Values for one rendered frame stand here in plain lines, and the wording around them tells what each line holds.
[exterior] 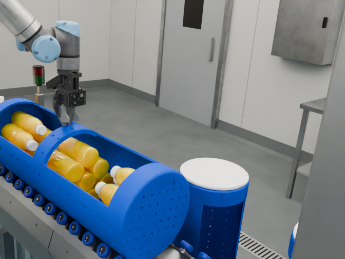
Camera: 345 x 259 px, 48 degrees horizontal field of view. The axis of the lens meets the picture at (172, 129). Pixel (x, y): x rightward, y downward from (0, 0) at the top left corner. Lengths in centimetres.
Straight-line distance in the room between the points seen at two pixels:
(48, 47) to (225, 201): 83
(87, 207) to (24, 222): 47
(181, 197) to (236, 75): 387
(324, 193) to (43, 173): 104
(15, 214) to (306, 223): 134
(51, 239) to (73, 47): 65
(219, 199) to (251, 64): 347
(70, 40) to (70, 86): 14
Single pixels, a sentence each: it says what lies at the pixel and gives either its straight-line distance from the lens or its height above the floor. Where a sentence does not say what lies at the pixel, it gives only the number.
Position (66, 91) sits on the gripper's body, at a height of 137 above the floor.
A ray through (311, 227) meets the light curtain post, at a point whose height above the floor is 149.
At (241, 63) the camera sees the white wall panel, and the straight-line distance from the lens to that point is 491.
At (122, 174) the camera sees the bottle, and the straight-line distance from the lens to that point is 118.
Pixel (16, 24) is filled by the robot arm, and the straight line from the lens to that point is 112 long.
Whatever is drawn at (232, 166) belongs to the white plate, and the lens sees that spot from 164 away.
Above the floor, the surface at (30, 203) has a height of 93.
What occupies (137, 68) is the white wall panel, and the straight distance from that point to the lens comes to 640.
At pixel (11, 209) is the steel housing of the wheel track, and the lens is 165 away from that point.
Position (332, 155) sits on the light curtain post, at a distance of 38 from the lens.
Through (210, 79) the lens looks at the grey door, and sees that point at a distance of 519.
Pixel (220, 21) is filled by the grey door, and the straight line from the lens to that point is 506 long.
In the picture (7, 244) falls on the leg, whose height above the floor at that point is 56.
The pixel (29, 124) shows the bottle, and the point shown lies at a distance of 162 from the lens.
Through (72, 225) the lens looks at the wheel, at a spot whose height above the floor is 97.
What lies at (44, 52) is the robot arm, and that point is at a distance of 113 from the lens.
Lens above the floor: 170
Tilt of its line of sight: 19 degrees down
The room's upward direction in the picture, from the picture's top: 5 degrees clockwise
